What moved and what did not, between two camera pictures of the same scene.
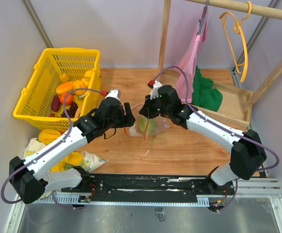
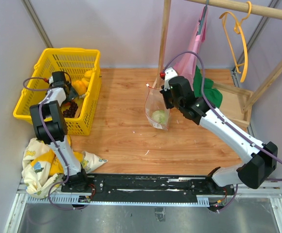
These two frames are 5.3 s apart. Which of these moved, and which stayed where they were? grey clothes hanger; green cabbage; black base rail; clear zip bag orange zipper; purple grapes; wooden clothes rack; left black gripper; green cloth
Moved: green cabbage; left black gripper; clear zip bag orange zipper
Stayed: grey clothes hanger; green cloth; black base rail; purple grapes; wooden clothes rack
